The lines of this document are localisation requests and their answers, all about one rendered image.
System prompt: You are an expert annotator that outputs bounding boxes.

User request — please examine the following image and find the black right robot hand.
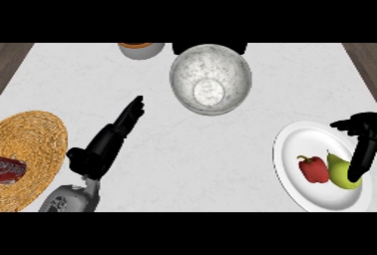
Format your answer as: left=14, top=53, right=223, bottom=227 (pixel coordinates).
left=328, top=112, right=377, bottom=183

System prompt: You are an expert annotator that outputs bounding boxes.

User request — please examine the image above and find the round wicker basket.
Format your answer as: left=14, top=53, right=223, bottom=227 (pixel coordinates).
left=0, top=110, right=69, bottom=213

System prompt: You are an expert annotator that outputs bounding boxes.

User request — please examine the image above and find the red bell pepper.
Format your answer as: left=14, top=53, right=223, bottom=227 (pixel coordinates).
left=295, top=154, right=330, bottom=184

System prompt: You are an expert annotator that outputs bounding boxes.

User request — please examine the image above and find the white cup with orange rim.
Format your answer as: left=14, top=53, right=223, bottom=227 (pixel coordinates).
left=116, top=43, right=166, bottom=61

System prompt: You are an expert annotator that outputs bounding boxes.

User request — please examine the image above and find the red can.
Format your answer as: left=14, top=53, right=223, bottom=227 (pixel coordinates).
left=0, top=156, right=29, bottom=185

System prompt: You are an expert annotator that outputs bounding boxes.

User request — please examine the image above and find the green pear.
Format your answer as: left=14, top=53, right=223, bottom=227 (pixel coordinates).
left=325, top=149, right=363, bottom=190

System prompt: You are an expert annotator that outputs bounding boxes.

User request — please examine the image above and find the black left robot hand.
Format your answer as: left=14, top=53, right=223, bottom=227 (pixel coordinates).
left=64, top=95, right=146, bottom=181

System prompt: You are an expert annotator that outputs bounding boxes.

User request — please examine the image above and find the white marbled bowl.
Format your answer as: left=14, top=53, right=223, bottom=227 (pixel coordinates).
left=168, top=43, right=252, bottom=117

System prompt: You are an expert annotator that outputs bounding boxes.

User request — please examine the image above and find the white round plate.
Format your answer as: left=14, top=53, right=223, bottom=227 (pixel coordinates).
left=271, top=120, right=373, bottom=213

